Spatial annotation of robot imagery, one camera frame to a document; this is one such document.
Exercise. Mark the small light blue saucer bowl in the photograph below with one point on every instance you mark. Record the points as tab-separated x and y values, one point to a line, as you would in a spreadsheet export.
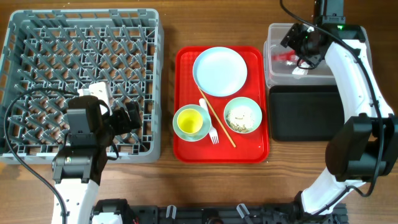
202	132

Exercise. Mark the black waste tray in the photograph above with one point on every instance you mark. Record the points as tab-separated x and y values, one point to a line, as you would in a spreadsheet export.
305	112

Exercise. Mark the wooden chopstick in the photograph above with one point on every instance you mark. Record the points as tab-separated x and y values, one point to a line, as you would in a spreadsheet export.
216	116

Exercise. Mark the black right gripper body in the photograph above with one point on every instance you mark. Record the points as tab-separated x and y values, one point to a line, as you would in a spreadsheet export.
299	38

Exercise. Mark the large light blue plate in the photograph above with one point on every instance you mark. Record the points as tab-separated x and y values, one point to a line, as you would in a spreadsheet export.
220	71

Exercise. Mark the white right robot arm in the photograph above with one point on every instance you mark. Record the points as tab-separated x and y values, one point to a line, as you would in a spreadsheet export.
366	146

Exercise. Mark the grey dishwasher rack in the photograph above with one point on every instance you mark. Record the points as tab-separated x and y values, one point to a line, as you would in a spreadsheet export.
49	54

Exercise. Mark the white paper napkin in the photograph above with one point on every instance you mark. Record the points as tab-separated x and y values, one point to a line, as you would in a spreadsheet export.
300	71

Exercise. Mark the white plastic fork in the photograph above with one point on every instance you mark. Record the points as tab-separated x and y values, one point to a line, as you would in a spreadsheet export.
213	134

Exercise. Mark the yellow cup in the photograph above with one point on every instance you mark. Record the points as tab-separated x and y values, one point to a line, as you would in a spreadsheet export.
190	121

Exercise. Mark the red snack wrapper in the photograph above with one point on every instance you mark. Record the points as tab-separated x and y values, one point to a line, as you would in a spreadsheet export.
288	57

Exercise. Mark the light green rice bowl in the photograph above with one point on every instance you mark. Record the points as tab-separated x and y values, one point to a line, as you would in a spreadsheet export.
244	101

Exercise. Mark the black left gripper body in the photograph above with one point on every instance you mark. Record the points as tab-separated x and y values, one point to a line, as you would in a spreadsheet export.
119	122

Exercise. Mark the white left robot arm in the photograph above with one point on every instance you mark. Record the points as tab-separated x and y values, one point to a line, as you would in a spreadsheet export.
77	167

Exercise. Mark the rice food waste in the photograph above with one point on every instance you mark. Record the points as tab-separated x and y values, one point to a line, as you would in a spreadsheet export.
240	119

